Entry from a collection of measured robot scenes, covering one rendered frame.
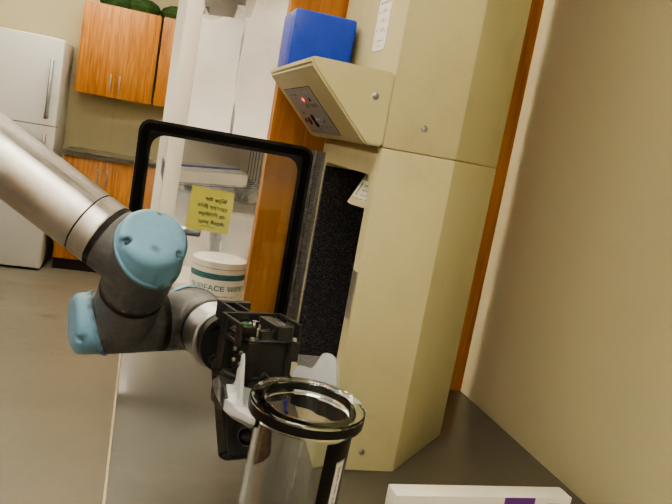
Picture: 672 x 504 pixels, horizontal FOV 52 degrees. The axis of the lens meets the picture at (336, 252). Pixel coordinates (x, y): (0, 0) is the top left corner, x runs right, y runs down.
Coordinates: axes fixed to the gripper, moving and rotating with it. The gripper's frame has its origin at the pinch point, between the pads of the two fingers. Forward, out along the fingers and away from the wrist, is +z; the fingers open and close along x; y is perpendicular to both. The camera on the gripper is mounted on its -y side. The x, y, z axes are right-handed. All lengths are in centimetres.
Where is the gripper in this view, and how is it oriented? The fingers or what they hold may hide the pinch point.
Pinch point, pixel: (300, 423)
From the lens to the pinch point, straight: 66.9
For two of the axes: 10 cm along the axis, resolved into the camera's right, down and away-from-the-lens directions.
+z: 5.0, 1.7, -8.5
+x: 8.5, 0.7, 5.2
